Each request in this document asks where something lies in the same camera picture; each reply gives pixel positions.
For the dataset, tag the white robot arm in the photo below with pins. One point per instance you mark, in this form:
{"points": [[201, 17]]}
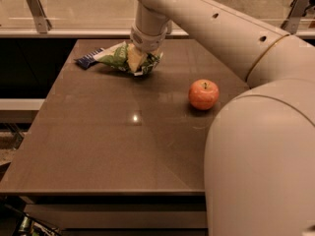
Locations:
{"points": [[259, 166]]}

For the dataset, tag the white gripper with vents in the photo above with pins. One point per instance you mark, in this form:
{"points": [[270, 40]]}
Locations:
{"points": [[147, 41]]}

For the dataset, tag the green jalapeno chip bag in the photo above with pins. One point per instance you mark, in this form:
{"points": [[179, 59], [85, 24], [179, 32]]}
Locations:
{"points": [[116, 57]]}

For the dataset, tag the red apple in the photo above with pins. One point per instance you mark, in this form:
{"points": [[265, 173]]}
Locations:
{"points": [[203, 94]]}

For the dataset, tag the blue rxbar blueberry bar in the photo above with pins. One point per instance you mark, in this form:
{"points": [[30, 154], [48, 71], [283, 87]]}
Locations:
{"points": [[88, 60]]}

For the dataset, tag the right metal railing bracket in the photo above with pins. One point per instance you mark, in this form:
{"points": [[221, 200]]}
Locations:
{"points": [[298, 10]]}

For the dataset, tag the glass railing panel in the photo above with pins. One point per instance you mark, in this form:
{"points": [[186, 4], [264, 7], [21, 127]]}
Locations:
{"points": [[117, 14]]}

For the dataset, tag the metal railing bracket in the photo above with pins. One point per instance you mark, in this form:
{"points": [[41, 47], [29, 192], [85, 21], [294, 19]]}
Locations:
{"points": [[298, 10], [41, 22]]}

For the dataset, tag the green can under table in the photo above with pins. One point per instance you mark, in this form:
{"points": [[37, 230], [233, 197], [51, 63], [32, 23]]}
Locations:
{"points": [[25, 227]]}

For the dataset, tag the left metal railing bracket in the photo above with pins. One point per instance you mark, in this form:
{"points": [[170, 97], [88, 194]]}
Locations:
{"points": [[41, 22]]}

